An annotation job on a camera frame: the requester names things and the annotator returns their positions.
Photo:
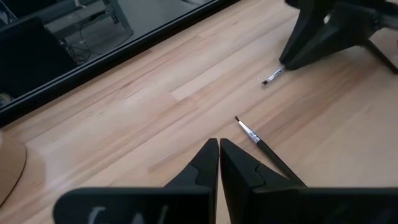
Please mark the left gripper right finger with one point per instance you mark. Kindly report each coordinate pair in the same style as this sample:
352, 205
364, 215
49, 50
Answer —
295, 207

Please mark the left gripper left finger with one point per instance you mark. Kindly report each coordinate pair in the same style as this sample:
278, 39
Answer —
140, 207

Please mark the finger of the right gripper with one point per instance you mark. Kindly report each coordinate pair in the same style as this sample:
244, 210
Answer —
308, 21
342, 31

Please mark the slim black makeup brush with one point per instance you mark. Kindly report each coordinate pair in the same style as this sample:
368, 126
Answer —
382, 59

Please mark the black-bristled makeup brush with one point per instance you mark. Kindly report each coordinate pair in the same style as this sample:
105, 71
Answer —
275, 74

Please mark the thin-tipped black makeup brush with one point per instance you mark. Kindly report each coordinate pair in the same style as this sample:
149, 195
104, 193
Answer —
267, 149

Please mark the black floor case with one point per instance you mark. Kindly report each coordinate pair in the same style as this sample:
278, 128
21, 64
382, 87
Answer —
31, 59

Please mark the grey desk foot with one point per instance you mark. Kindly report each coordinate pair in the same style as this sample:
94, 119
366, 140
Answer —
93, 18

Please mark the black aluminium table frame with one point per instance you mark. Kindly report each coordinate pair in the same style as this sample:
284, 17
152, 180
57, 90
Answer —
93, 70

